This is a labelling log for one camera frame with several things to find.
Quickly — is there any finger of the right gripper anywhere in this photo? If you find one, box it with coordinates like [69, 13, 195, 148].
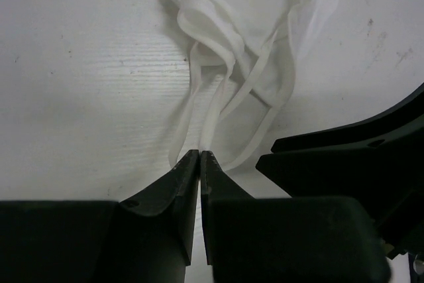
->
[256, 150, 423, 258]
[271, 85, 423, 153]

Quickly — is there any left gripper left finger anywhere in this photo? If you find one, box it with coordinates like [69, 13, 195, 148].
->
[1, 150, 199, 282]

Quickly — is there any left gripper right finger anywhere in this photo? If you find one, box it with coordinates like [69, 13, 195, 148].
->
[200, 151, 391, 282]

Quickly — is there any white tank top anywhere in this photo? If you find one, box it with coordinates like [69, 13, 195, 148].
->
[168, 0, 339, 170]

